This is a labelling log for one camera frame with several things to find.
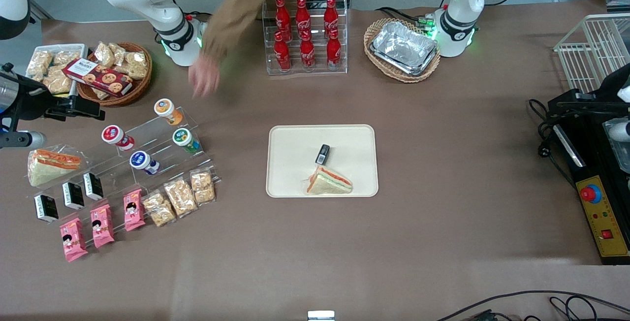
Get red cookie box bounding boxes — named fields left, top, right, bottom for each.
left=63, top=58, right=134, bottom=96

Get black yellow control box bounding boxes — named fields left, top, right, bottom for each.
left=548, top=90, right=630, bottom=265

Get pink snack packet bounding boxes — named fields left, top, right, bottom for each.
left=90, top=204, right=115, bottom=249
left=123, top=189, right=147, bottom=232
left=60, top=218, right=89, bottom=262

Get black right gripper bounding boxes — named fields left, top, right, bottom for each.
left=13, top=78, right=106, bottom=122

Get grey metal bar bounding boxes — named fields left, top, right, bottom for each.
left=30, top=1, right=54, bottom=20

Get brown sleeved right forearm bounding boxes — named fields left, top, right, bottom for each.
left=201, top=0, right=277, bottom=64

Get aluminium foil tray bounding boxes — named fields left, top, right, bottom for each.
left=370, top=21, right=439, bottom=73

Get orange lid gum bottle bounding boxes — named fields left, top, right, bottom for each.
left=154, top=98, right=184, bottom=126

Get black device housing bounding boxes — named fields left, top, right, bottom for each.
left=593, top=63, right=630, bottom=115

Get green lid gum bottle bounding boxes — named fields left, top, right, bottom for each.
left=172, top=128, right=201, bottom=154

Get clear acrylic stepped stand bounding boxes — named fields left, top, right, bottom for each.
left=29, top=106, right=222, bottom=245

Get white plastic bin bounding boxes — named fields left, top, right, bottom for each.
left=26, top=44, right=89, bottom=98

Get dark brown wicker basket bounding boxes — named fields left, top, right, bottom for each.
left=76, top=42, right=153, bottom=107

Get blue lid gum bottle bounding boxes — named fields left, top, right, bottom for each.
left=129, top=151, right=161, bottom=175

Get wrapped triangle sandwich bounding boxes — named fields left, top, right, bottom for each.
left=27, top=149, right=82, bottom=187
left=305, top=165, right=353, bottom=195

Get clear plastic cover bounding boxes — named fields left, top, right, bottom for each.
left=602, top=118, right=630, bottom=175

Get light wicker basket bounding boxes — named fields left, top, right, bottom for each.
left=364, top=18, right=441, bottom=83

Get cream plastic tray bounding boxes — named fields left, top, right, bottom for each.
left=266, top=124, right=379, bottom=198

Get black base cable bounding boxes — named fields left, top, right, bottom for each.
left=376, top=6, right=430, bottom=25

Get clear acrylic bottle rack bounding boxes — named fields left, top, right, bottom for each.
left=262, top=0, right=348, bottom=76

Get red cola bottle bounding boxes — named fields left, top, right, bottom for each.
left=299, top=31, right=315, bottom=70
left=326, top=29, right=342, bottom=70
left=275, top=0, right=292, bottom=41
left=295, top=0, right=312, bottom=41
left=274, top=31, right=292, bottom=72
left=323, top=0, right=340, bottom=39

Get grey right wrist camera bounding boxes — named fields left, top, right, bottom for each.
left=0, top=131, right=46, bottom=149

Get red lid gum bottle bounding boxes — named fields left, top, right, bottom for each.
left=101, top=125, right=135, bottom=152

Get black power cable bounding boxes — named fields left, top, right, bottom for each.
left=529, top=98, right=574, bottom=186

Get person right hand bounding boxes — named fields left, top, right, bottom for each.
left=189, top=55, right=221, bottom=98

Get white wire basket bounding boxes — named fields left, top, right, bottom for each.
left=554, top=13, right=630, bottom=96

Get black floor cables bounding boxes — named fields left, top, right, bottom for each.
left=436, top=290, right=630, bottom=321

